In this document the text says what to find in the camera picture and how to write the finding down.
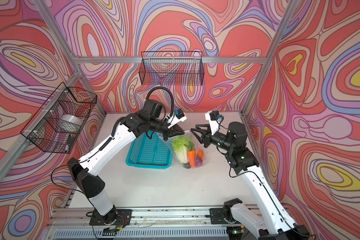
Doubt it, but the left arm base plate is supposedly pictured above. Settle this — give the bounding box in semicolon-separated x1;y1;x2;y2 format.
90;209;132;227

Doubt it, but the clear zip top bag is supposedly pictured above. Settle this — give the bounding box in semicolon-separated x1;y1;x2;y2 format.
164;131;205;169

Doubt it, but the purple onion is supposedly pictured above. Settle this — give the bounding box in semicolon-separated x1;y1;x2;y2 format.
195;156;203;168

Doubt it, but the black wire basket back wall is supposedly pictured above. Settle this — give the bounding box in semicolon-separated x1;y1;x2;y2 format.
139;50;205;87

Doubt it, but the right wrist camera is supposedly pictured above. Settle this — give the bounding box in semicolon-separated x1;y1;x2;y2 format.
205;111;224;136

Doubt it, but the orange carrot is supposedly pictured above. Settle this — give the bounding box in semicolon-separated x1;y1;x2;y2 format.
187;149;196;169

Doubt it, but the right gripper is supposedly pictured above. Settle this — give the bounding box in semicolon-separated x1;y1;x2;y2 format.
190;123;234;152

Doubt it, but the black wire basket wall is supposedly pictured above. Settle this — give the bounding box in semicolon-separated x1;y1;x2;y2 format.
139;50;205;87
21;83;98;154

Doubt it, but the green lettuce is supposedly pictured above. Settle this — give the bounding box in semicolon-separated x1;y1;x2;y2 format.
172;135;195;164

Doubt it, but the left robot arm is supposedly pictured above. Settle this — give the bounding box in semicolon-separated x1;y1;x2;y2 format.
68;100;187;222

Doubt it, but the orange pumpkin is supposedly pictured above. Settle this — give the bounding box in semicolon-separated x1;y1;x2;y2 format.
197;149;205;159

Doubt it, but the white roll in basket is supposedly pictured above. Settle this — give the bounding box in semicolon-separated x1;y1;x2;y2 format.
58;115;83;133

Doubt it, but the black wire basket left wall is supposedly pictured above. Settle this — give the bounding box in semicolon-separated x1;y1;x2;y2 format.
21;83;98;154

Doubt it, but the teal plastic basket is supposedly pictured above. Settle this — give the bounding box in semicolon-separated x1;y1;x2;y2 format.
126;132;173;169

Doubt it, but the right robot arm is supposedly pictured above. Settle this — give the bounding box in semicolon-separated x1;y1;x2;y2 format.
191;122;312;240

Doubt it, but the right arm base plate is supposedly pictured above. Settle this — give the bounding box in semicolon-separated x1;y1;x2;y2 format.
205;206;240;225

